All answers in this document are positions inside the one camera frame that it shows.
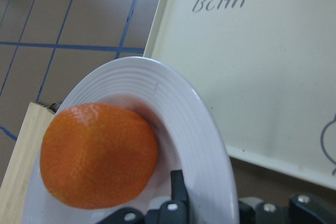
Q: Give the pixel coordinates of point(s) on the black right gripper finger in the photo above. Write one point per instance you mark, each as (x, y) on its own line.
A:
(179, 191)

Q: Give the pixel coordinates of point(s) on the white round plate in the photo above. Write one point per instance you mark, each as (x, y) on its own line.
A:
(187, 134)

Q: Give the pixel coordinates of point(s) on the cream bear tray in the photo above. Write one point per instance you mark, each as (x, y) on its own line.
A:
(265, 69)

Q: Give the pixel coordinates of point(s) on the bamboo cutting board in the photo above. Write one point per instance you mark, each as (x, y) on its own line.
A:
(29, 140)

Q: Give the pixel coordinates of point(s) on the orange fruit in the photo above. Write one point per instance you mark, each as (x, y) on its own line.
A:
(97, 155)

